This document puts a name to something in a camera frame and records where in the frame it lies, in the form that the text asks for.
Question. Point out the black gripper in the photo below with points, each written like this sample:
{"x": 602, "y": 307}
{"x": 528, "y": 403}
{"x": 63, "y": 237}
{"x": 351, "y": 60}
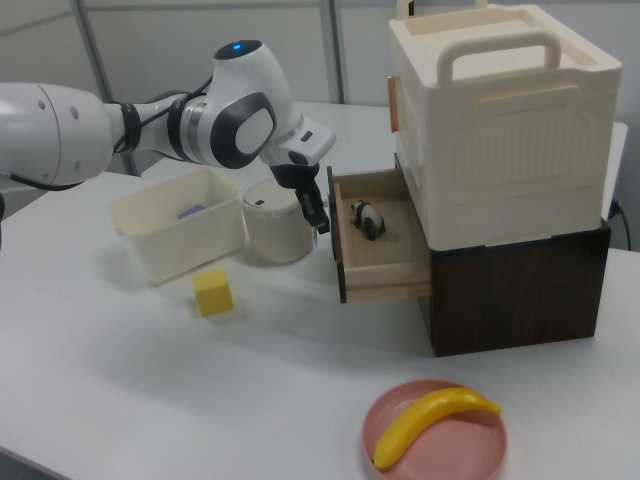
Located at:
{"x": 297, "y": 177}

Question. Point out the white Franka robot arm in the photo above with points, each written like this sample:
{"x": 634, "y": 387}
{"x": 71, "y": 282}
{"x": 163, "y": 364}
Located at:
{"x": 50, "y": 130}

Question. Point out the small beige lidded trash can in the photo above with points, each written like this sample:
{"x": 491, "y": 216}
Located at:
{"x": 275, "y": 235}

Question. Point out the toy panda figure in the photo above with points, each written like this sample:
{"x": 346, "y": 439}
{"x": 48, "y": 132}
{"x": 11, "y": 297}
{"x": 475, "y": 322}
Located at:
{"x": 371, "y": 222}

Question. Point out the purple foam block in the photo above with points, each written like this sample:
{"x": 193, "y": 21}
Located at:
{"x": 191, "y": 211}

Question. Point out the yellow foam block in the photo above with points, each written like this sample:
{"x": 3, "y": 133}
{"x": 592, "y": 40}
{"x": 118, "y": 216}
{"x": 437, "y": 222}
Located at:
{"x": 214, "y": 295}

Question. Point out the white square plastic bin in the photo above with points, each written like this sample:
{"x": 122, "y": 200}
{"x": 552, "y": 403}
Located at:
{"x": 185, "y": 250}

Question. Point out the cream plastic storage box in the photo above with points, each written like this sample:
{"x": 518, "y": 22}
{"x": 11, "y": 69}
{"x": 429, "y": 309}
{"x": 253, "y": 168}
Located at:
{"x": 515, "y": 150}

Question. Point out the dark wood cabinet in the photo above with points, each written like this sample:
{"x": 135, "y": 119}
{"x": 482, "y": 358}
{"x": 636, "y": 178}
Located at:
{"x": 515, "y": 300}

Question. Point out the yellow toy banana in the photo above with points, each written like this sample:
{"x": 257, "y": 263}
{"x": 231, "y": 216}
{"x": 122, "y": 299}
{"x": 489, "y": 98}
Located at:
{"x": 425, "y": 415}

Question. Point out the pink plate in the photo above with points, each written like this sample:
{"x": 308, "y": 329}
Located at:
{"x": 450, "y": 450}

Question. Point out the black camera stand pole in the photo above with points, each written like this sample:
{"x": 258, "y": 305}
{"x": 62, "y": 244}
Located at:
{"x": 411, "y": 6}

